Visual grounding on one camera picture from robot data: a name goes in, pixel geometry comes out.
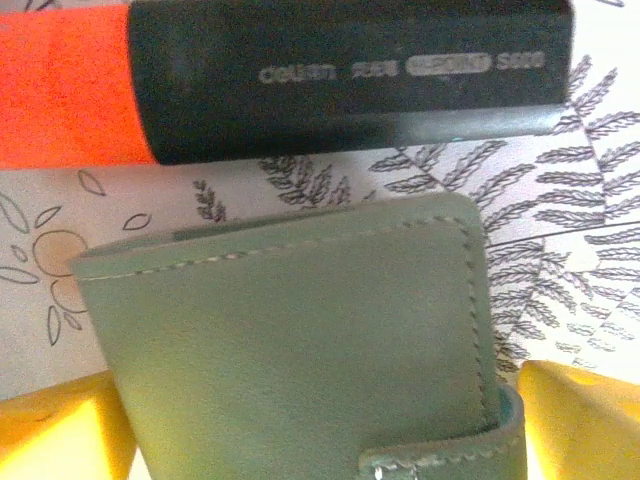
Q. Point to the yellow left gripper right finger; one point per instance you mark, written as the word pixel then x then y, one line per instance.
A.
pixel 585 430

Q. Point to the green leather wallet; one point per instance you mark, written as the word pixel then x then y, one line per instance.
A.
pixel 300 340

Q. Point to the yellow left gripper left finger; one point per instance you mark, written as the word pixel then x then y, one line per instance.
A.
pixel 60 435

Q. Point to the orange black marker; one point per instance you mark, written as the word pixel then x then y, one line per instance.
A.
pixel 300 75

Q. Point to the floral white tablecloth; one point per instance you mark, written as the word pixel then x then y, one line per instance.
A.
pixel 550 200

